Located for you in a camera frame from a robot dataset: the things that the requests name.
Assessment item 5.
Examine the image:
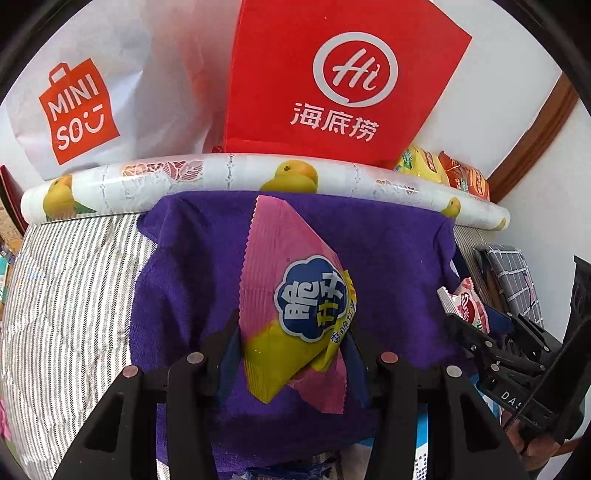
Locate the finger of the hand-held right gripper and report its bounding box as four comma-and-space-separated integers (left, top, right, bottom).
509, 314, 564, 365
443, 314, 504, 370

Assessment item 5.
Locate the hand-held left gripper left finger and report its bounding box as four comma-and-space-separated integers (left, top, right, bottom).
53, 310, 245, 480

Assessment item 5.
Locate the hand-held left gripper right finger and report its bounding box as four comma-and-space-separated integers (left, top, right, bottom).
339, 330, 532, 480

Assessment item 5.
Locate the pink white snack packet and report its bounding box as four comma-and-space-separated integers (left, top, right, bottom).
436, 277, 491, 334

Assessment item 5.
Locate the pink yellow snack packet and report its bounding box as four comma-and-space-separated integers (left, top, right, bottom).
238, 194, 358, 415

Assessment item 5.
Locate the grey checked cloth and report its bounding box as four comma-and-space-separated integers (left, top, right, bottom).
473, 244, 546, 326

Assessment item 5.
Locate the purple towel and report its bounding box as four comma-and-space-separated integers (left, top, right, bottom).
130, 190, 476, 480

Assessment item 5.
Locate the blue white box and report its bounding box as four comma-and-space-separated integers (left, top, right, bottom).
413, 383, 506, 480

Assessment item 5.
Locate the orange snack bag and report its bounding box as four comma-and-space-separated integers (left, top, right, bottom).
438, 151, 491, 201

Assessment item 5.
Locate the striped quilted mattress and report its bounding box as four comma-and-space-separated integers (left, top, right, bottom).
0, 210, 490, 480

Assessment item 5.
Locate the yellow snack bag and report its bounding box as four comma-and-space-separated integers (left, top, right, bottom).
393, 145, 451, 188

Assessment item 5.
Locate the fruit print paper roll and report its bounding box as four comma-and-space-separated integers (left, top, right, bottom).
21, 154, 510, 230

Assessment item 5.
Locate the dark red book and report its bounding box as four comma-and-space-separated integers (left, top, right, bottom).
0, 165, 28, 236

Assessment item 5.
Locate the red paper bag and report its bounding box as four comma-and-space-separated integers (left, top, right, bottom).
212, 0, 473, 171

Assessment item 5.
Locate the white plastic shopping bag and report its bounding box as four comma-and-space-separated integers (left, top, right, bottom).
0, 0, 232, 182

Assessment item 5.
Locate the brown wooden door frame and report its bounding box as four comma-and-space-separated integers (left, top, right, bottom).
487, 71, 580, 204

